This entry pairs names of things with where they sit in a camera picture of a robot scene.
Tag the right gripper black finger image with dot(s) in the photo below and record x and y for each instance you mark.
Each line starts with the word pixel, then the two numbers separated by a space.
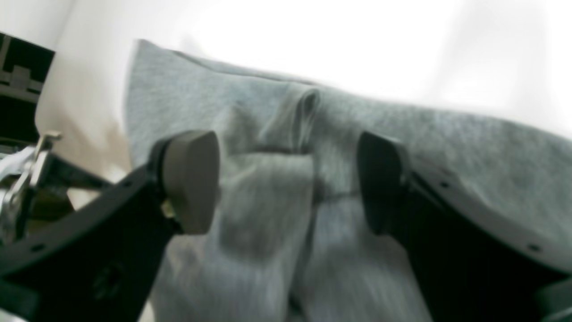
pixel 471 263

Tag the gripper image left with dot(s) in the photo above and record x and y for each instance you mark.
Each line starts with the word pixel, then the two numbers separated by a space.
pixel 99 263

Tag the grey T-shirt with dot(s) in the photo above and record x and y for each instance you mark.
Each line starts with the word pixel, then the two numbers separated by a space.
pixel 289 241

